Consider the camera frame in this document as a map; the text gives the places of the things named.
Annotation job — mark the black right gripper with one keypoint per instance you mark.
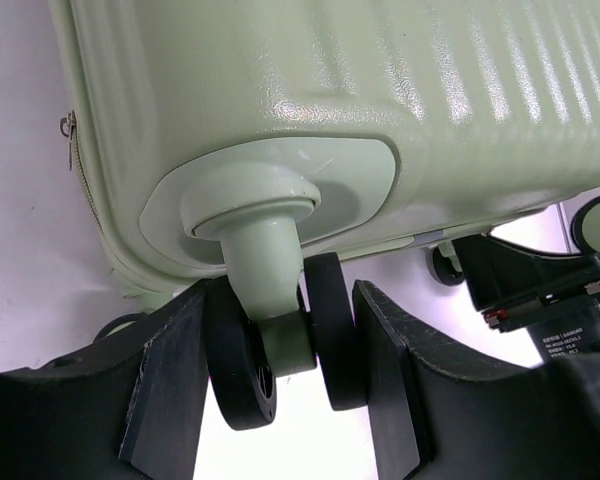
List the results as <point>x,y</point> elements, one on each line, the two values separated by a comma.
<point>555,297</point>

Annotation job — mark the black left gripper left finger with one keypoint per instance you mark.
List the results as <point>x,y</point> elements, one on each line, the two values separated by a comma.
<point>128,406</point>

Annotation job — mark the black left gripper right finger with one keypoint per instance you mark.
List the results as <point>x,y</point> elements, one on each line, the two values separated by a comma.
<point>439,409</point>

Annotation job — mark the green hard-shell suitcase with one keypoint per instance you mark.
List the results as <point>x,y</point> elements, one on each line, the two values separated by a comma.
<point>266,142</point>

